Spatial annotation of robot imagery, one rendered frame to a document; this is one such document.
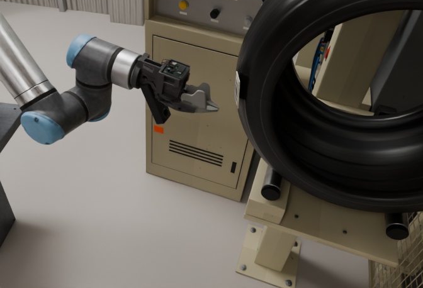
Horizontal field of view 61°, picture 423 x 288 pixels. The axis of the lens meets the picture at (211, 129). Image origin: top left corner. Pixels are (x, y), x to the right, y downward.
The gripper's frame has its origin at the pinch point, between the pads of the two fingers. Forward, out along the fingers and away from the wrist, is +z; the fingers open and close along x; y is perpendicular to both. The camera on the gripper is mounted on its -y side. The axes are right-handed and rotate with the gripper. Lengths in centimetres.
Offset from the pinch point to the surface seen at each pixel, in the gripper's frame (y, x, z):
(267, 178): -6.2, -8.6, 17.8
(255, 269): -95, 23, 37
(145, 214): -103, 32, -21
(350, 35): 18.4, 25.4, 25.0
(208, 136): -61, 57, -5
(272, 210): -12.5, -11.5, 21.7
